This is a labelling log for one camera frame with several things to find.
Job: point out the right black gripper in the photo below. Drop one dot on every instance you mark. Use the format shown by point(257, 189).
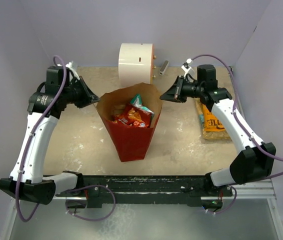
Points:
point(174, 93)

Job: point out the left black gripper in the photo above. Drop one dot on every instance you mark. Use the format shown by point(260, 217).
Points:
point(88, 95)

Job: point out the teal white snack bag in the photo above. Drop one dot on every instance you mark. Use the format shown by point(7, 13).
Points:
point(141, 106)

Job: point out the red doritos bag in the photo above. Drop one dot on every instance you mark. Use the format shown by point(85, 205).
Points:
point(122, 118)

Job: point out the orange kettle chips bag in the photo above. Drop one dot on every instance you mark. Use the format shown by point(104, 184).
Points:
point(211, 122)

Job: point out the red paper bag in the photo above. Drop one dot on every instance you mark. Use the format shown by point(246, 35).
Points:
point(131, 142)

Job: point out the tan snack bag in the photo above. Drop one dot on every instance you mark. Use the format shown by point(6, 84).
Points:
point(209, 135)

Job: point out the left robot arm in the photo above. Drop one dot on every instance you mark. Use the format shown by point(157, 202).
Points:
point(63, 86)

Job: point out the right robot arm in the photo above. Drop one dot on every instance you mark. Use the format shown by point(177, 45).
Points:
point(219, 102)

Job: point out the small grey white device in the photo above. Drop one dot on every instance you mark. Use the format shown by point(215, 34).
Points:
point(163, 68)

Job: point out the white cylinder appliance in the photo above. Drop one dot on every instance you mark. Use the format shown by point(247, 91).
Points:
point(136, 64)

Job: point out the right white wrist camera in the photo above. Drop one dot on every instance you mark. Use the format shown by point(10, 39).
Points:
point(187, 68)

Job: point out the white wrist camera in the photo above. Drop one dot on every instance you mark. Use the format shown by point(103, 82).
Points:
point(187, 68)
point(72, 66)

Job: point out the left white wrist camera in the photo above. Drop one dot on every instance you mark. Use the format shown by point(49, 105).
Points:
point(72, 66)

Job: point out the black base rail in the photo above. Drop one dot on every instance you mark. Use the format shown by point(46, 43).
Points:
point(190, 190)

